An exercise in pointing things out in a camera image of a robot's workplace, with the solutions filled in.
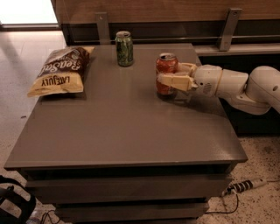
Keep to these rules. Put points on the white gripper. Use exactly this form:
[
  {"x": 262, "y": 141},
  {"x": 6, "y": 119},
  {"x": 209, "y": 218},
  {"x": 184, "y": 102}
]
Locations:
[{"x": 207, "y": 79}]

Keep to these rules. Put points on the red coke can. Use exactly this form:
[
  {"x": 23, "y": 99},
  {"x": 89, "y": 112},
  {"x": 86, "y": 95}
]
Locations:
[{"x": 167, "y": 62}]

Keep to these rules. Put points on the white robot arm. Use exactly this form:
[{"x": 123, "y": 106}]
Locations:
[{"x": 255, "y": 93}]

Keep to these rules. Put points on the green soda can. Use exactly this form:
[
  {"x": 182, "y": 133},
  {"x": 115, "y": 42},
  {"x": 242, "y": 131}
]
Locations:
[{"x": 124, "y": 48}]

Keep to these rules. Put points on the grey counter ledge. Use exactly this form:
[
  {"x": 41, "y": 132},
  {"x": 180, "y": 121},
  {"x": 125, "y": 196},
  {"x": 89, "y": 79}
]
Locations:
[{"x": 243, "y": 49}]

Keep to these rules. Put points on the grey drawer cabinet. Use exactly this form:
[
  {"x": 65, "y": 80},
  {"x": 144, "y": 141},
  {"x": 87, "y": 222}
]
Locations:
[{"x": 119, "y": 128}]

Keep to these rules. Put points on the top grey drawer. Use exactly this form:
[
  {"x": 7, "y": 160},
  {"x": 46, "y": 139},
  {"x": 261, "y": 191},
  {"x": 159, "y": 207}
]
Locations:
[{"x": 95, "y": 190}]

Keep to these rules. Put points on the grey drawer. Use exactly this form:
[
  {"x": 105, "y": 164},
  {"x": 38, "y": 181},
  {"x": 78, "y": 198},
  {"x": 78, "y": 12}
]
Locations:
[
  {"x": 132, "y": 213},
  {"x": 95, "y": 190}
]

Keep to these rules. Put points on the brown yellow chip bag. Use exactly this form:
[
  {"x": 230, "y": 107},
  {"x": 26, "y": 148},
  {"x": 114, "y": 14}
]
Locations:
[{"x": 62, "y": 72}]

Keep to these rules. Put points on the wooden counter panel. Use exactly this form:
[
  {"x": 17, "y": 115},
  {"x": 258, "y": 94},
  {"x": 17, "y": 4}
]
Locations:
[{"x": 142, "y": 11}]

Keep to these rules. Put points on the lower grey drawer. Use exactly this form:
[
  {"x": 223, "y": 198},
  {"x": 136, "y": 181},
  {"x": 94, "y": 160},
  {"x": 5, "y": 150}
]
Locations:
[{"x": 132, "y": 213}]

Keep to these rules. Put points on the right metal bracket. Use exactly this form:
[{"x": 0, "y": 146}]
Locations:
[{"x": 227, "y": 33}]

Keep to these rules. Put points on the metal bracket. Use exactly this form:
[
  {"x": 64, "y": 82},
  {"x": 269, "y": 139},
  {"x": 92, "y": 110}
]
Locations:
[
  {"x": 102, "y": 24},
  {"x": 227, "y": 33}
]

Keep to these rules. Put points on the left metal bracket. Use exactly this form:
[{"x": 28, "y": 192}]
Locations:
[{"x": 102, "y": 24}]

